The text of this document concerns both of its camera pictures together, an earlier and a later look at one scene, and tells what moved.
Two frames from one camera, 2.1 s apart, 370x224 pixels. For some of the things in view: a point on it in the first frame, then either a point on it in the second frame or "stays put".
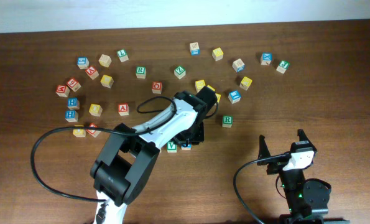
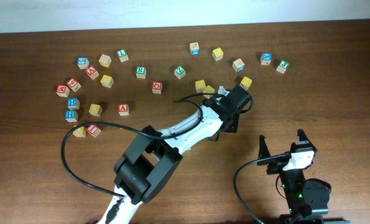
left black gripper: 191,135 → 223,91
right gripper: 278,166 stays put
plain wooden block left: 105,60 stays put
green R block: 140,71 stays put
